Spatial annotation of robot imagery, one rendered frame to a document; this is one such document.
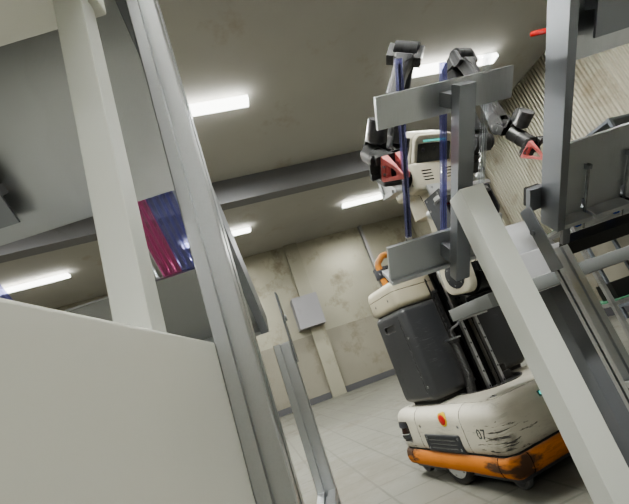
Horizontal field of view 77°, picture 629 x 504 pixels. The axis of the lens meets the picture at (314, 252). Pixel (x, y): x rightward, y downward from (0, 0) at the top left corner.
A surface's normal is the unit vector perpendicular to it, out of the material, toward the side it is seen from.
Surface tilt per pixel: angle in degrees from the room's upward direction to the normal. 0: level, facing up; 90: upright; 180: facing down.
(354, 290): 90
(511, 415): 90
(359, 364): 90
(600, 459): 90
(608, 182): 136
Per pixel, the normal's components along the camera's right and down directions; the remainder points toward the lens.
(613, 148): 0.20, 0.45
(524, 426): 0.30, -0.37
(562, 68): -0.95, 0.32
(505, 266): 0.07, -0.32
